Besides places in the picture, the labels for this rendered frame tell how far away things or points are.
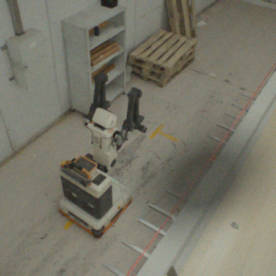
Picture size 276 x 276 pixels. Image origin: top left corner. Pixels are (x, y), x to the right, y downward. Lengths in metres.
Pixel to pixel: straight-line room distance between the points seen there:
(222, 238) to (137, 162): 2.04
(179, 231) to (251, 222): 2.10
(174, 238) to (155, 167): 3.52
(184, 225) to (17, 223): 3.26
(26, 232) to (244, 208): 2.43
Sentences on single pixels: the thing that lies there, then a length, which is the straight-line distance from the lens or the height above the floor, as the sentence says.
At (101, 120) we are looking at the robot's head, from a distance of 3.38.
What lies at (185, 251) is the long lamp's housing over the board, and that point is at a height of 2.37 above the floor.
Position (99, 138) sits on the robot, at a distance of 3.45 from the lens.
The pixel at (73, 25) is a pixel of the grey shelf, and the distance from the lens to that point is 4.68.
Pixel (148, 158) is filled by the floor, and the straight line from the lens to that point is 4.83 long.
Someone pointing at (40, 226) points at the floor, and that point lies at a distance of 4.26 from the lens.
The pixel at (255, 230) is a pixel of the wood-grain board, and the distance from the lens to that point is 3.28.
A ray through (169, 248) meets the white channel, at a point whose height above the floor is 2.46.
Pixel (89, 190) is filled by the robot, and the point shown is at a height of 0.77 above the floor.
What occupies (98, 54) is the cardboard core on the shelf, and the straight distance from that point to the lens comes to 5.15.
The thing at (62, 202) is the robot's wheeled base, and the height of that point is 0.27.
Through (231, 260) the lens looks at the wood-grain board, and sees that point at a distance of 3.06.
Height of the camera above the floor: 3.53
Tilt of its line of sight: 43 degrees down
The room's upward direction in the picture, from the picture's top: 3 degrees clockwise
